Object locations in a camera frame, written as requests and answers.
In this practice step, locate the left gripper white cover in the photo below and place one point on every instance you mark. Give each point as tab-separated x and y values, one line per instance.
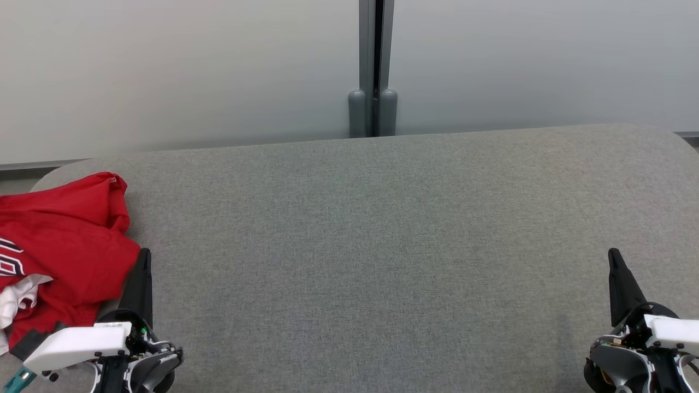
76	344

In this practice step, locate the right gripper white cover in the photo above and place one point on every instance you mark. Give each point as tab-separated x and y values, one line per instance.
671	330

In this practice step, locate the red basketball jersey number 23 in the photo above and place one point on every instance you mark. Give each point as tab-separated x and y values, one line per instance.
76	256

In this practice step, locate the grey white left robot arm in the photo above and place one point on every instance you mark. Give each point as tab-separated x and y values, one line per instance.
158	368

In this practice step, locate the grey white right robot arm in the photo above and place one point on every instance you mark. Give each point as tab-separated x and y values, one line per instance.
617	365

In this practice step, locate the grey partition post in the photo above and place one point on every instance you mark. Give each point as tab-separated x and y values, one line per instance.
367	54

